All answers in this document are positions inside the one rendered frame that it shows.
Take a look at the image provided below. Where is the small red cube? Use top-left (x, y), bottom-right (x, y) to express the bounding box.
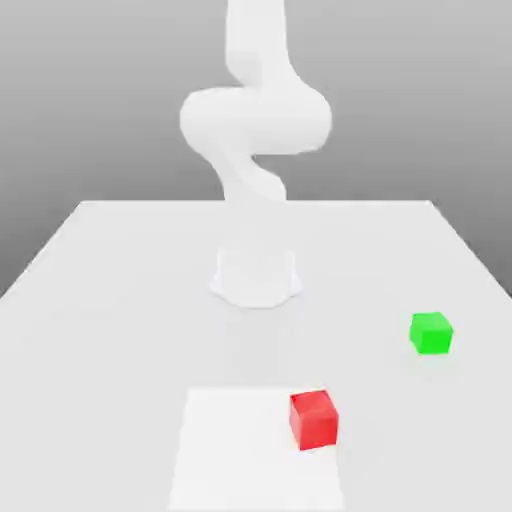
top-left (288, 389), bottom-right (340, 452)

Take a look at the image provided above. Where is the small green cube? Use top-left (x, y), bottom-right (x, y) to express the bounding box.
top-left (408, 311), bottom-right (455, 356)

